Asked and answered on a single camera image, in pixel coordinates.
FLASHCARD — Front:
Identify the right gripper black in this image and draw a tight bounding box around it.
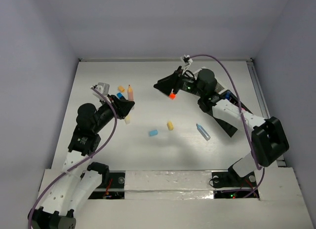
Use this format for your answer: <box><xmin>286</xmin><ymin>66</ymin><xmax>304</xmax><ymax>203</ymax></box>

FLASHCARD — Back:
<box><xmin>153</xmin><ymin>66</ymin><xmax>204</xmax><ymax>98</ymax></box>

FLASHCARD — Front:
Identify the black highlighter orange cap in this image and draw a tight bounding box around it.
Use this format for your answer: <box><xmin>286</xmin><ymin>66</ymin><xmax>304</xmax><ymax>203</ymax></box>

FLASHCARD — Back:
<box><xmin>169</xmin><ymin>89</ymin><xmax>178</xmax><ymax>100</ymax></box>

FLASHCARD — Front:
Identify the yellow marker pen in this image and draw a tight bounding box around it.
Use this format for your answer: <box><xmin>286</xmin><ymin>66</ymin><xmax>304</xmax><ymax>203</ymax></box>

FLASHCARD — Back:
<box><xmin>124</xmin><ymin>116</ymin><xmax>130</xmax><ymax>124</ymax></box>

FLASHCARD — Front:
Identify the orange pencil-shaped marker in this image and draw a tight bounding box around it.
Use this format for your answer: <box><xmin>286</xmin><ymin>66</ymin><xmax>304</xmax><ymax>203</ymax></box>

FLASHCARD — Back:
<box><xmin>127</xmin><ymin>85</ymin><xmax>134</xmax><ymax>101</ymax></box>

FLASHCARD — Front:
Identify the orange marker cap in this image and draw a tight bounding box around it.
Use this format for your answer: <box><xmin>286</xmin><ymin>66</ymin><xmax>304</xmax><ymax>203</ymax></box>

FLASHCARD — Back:
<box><xmin>118</xmin><ymin>85</ymin><xmax>125</xmax><ymax>92</ymax></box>

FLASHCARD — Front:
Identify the light blue marker pen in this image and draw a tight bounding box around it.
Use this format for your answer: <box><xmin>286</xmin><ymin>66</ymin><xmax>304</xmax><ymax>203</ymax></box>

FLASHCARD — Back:
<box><xmin>196</xmin><ymin>123</ymin><xmax>210</xmax><ymax>141</ymax></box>

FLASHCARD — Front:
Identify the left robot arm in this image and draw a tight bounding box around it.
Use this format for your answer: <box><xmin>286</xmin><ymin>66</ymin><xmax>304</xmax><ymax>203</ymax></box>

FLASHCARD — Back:
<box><xmin>28</xmin><ymin>95</ymin><xmax>135</xmax><ymax>229</ymax></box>

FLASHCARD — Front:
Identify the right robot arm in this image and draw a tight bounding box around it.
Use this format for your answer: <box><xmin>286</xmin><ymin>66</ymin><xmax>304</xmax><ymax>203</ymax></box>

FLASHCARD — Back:
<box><xmin>154</xmin><ymin>67</ymin><xmax>289</xmax><ymax>186</ymax></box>

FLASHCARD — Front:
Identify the black highlighter blue cap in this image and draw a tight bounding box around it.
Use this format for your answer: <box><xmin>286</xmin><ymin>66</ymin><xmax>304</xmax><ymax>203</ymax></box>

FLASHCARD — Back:
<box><xmin>117</xmin><ymin>92</ymin><xmax>125</xmax><ymax>100</ymax></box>

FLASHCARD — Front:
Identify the light blue marker cap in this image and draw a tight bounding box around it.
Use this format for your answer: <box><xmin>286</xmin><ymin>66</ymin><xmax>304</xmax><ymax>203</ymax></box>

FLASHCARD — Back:
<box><xmin>149</xmin><ymin>129</ymin><xmax>158</xmax><ymax>137</ymax></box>

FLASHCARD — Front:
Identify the yellow marker cap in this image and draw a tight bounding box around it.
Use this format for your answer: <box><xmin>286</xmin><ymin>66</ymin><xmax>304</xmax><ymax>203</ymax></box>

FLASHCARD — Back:
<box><xmin>167</xmin><ymin>121</ymin><xmax>174</xmax><ymax>131</ymax></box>

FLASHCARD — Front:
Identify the white slotted organizer box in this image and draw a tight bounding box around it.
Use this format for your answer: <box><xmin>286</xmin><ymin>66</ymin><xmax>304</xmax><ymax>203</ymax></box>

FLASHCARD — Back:
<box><xmin>194</xmin><ymin>67</ymin><xmax>227</xmax><ymax>94</ymax></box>

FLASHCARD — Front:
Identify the black slotted organizer box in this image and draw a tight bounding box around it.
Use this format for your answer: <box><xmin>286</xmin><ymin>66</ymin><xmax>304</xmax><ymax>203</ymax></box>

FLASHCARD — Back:
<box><xmin>212</xmin><ymin>90</ymin><xmax>244</xmax><ymax>137</ymax></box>

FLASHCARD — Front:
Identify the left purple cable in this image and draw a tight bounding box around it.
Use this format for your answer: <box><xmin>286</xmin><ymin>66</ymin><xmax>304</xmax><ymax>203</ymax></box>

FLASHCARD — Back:
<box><xmin>27</xmin><ymin>88</ymin><xmax>119</xmax><ymax>229</ymax></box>

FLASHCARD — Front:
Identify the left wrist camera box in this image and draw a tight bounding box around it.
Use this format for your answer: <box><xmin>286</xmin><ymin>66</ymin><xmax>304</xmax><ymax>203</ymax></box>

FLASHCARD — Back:
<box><xmin>90</xmin><ymin>82</ymin><xmax>110</xmax><ymax>102</ymax></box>

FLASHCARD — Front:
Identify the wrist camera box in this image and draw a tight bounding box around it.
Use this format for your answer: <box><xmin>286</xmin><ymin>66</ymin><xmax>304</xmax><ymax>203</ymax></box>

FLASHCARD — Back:
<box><xmin>180</xmin><ymin>55</ymin><xmax>193</xmax><ymax>72</ymax></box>
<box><xmin>90</xmin><ymin>82</ymin><xmax>110</xmax><ymax>102</ymax></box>

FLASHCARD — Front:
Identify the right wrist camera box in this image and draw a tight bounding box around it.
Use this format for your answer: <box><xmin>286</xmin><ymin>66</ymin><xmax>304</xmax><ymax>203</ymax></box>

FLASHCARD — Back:
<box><xmin>180</xmin><ymin>55</ymin><xmax>193</xmax><ymax>72</ymax></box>

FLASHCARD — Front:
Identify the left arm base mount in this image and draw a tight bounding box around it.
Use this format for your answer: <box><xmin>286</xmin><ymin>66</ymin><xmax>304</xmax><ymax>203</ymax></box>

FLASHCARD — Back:
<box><xmin>87</xmin><ymin>162</ymin><xmax>125</xmax><ymax>199</ymax></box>

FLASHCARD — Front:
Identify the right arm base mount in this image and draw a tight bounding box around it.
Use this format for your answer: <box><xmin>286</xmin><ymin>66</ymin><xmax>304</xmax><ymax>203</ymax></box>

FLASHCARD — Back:
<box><xmin>208</xmin><ymin>166</ymin><xmax>260</xmax><ymax>199</ymax></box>

